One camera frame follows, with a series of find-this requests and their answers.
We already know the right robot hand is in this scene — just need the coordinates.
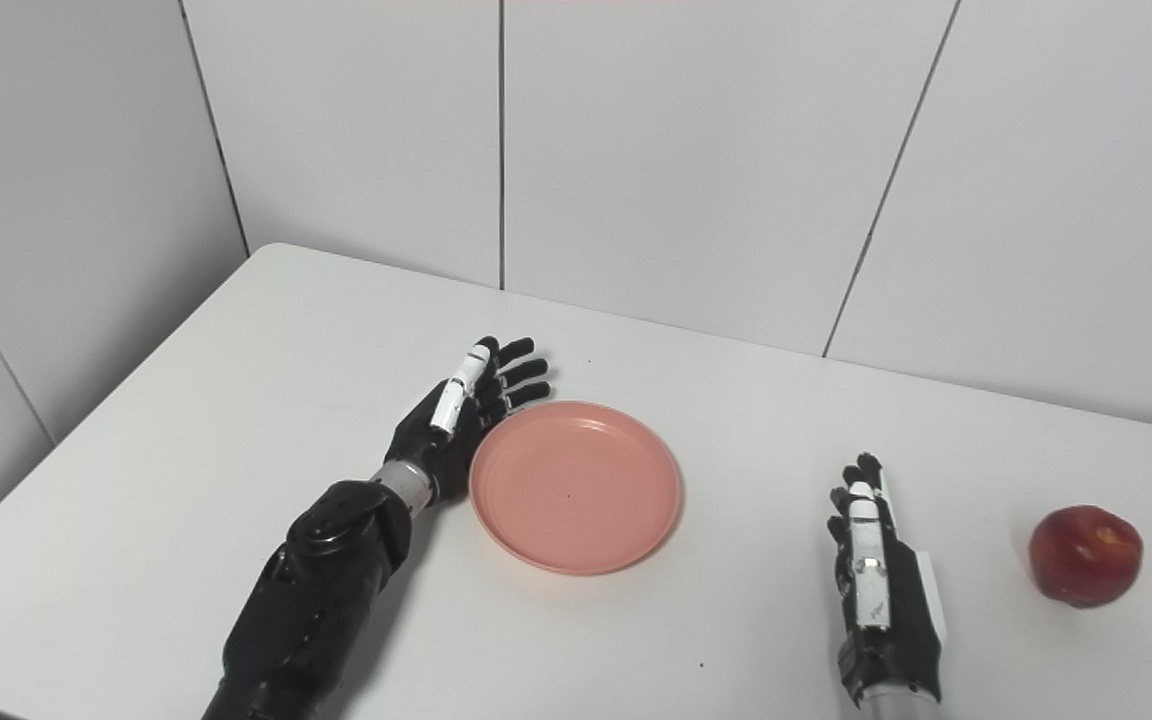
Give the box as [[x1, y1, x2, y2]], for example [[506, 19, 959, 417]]
[[826, 453, 947, 710]]

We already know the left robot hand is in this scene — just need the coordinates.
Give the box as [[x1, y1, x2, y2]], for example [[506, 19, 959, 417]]
[[383, 335, 552, 504]]

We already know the pink plate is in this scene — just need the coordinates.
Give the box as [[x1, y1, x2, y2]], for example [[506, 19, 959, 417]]
[[468, 401, 683, 576]]

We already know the red apple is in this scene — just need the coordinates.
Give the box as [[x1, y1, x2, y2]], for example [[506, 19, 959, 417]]
[[1028, 505, 1144, 609]]

